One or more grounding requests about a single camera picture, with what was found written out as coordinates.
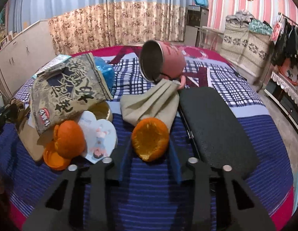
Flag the orange peel cup piece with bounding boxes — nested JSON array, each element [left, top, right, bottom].
[[131, 117, 170, 162]]

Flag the blue plastic bag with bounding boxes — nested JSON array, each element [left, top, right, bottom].
[[94, 56, 115, 91]]

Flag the striped blue red bedspread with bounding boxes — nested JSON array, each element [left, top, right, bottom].
[[0, 47, 294, 230]]

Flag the black rectangular case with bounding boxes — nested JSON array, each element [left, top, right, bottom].
[[179, 87, 259, 178]]

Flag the white heart-shaped card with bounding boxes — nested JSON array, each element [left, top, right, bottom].
[[77, 111, 118, 164]]

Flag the dark patterned book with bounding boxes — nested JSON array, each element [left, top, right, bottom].
[[30, 53, 113, 135]]

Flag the beige folded cloth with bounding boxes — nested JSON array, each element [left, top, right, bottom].
[[120, 79, 179, 130]]

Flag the low lace-covered tv stand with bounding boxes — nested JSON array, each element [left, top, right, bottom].
[[264, 71, 298, 133]]

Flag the teal white cardboard box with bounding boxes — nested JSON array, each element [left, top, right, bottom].
[[32, 54, 71, 79]]

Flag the metal clothes rack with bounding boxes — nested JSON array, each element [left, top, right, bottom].
[[258, 12, 298, 90]]

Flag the patterned cloth covered cabinet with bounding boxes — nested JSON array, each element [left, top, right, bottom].
[[220, 22, 271, 78]]

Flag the white cabinet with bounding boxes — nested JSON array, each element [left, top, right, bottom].
[[0, 20, 56, 98]]

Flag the small metal side table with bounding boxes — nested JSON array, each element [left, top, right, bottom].
[[195, 26, 224, 53]]

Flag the hanging dark clothes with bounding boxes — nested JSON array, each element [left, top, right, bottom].
[[270, 18, 298, 78]]

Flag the pile of folded clothes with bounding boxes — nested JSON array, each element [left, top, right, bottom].
[[226, 10, 273, 35]]

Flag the blue floral curtain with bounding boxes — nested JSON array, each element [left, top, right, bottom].
[[6, 0, 192, 54]]

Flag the grey water dispenser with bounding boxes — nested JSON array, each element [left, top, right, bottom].
[[184, 5, 209, 47]]

